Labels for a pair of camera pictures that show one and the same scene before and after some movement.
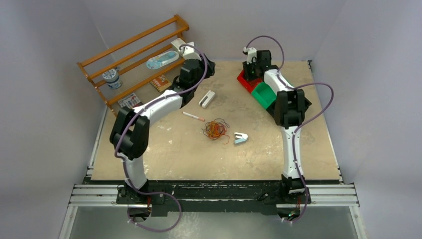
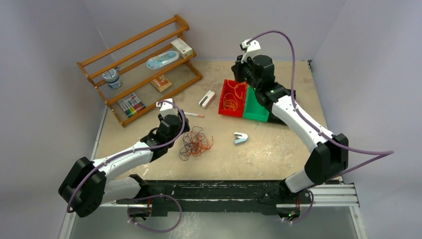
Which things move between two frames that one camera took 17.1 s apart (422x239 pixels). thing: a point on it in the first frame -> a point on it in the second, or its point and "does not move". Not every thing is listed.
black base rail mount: [248, 196] does not move
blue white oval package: [162, 59] does not move
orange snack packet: [161, 82] does not move
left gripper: [209, 71] -> [185, 127]
